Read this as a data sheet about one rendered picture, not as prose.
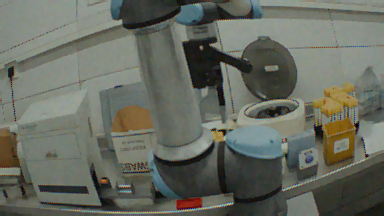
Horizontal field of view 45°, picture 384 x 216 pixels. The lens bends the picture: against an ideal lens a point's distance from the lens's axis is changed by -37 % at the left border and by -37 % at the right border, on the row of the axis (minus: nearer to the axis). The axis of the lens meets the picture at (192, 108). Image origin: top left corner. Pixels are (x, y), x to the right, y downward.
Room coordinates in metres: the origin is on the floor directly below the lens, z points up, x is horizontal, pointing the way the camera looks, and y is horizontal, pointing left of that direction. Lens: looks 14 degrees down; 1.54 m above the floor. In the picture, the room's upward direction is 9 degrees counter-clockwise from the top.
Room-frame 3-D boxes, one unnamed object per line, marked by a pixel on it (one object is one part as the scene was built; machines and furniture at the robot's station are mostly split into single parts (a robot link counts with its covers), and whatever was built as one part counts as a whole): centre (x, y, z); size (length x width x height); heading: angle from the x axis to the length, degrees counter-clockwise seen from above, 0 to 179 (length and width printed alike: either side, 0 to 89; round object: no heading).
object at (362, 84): (2.11, -0.77, 0.97); 0.26 x 0.17 x 0.19; 109
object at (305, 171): (1.60, -0.30, 0.92); 0.13 x 0.07 x 0.08; 178
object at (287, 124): (1.96, -0.24, 0.94); 0.30 x 0.24 x 0.12; 169
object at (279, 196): (1.28, -0.11, 0.97); 0.15 x 0.15 x 0.10
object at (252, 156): (1.28, -0.10, 1.08); 0.13 x 0.12 x 0.14; 78
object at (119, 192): (1.65, 0.24, 0.92); 0.21 x 0.07 x 0.05; 88
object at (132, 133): (2.03, 0.12, 0.95); 0.29 x 0.25 x 0.15; 178
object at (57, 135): (1.75, 0.43, 1.03); 0.31 x 0.27 x 0.30; 88
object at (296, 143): (1.71, -0.30, 0.92); 0.10 x 0.07 x 0.10; 90
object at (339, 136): (1.67, -0.45, 0.92); 0.13 x 0.13 x 0.10; 85
